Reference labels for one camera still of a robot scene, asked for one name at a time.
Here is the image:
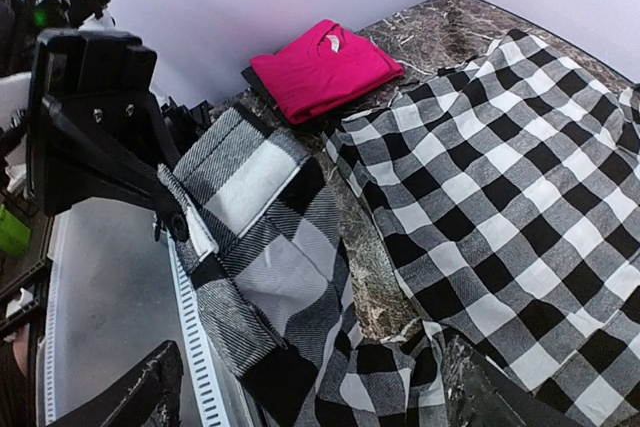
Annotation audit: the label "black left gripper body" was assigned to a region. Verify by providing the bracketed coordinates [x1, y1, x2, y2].
[27, 28, 188, 241]

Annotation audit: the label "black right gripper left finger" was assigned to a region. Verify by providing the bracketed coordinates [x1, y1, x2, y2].
[53, 340, 184, 427]

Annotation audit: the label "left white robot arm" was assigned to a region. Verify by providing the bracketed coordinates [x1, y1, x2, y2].
[1, 0, 189, 241]

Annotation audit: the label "folded red t-shirt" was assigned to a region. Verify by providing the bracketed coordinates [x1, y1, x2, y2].
[250, 19, 405, 125]

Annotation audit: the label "black white plaid shirt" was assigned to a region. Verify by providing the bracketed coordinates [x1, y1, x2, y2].
[158, 30, 639, 426]

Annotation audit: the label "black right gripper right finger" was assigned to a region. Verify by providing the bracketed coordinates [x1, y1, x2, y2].
[442, 336, 577, 427]

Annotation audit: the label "white slotted cable duct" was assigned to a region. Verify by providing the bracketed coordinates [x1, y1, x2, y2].
[167, 237, 229, 427]

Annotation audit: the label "folded black garment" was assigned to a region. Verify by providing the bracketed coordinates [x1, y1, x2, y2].
[241, 66, 290, 126]

